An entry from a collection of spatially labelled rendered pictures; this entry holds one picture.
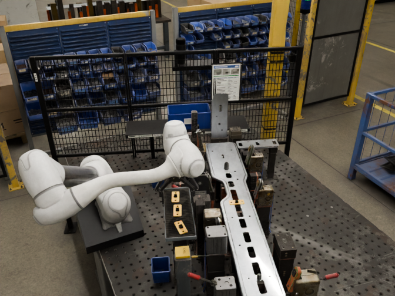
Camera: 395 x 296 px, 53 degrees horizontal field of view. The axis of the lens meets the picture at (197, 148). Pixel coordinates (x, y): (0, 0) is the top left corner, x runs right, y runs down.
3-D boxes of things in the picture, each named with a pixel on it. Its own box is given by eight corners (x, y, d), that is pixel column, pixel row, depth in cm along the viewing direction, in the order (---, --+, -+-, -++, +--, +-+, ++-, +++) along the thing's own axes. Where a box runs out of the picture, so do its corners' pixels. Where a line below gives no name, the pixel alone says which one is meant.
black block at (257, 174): (261, 214, 260) (265, 177, 245) (245, 215, 259) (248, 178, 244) (258, 205, 267) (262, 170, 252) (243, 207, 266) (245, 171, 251)
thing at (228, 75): (240, 101, 303) (242, 61, 287) (210, 103, 301) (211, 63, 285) (239, 100, 304) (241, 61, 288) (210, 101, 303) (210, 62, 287)
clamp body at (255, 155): (263, 201, 271) (267, 157, 253) (245, 202, 270) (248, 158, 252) (260, 192, 279) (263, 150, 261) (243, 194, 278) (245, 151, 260)
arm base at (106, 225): (104, 237, 232) (105, 236, 227) (94, 201, 237) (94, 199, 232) (134, 227, 239) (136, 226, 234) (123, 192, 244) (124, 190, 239)
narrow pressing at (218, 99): (227, 137, 285) (228, 93, 267) (211, 138, 284) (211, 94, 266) (227, 137, 286) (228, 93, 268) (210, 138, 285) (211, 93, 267)
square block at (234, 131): (239, 173, 299) (241, 131, 281) (228, 174, 298) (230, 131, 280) (237, 167, 306) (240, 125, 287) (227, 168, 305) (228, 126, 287)
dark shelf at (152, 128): (250, 131, 292) (250, 128, 290) (125, 138, 284) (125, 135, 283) (243, 118, 311) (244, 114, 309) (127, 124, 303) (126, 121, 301)
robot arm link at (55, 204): (79, 208, 158) (62, 180, 160) (37, 233, 156) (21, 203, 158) (86, 210, 171) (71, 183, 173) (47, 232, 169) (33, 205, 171)
